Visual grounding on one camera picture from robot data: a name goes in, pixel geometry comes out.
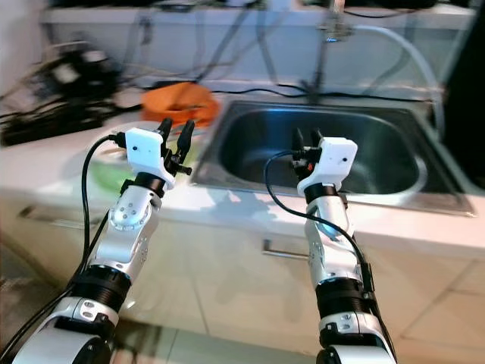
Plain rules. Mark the white bowl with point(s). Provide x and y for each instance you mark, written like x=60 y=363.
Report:
x=110 y=140

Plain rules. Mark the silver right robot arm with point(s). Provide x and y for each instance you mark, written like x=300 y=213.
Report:
x=337 y=258

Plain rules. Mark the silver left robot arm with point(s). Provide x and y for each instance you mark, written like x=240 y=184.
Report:
x=132 y=220

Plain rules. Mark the orange bowl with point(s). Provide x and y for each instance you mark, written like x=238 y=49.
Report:
x=174 y=97

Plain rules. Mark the stainless steel sink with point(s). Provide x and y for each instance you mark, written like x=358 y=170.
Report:
x=250 y=148

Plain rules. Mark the light green plate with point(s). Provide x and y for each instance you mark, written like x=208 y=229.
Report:
x=114 y=178

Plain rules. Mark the metal faucet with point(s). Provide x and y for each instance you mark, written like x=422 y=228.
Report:
x=322 y=53

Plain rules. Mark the black charger block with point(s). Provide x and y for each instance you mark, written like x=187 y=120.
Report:
x=79 y=74

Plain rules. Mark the black power strip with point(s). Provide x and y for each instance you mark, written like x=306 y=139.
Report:
x=45 y=129

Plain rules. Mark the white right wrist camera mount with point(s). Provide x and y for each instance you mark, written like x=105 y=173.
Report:
x=333 y=158

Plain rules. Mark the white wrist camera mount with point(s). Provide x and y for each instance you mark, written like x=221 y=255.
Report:
x=333 y=158
x=144 y=150

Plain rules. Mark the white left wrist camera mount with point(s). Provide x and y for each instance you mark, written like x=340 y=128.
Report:
x=144 y=150

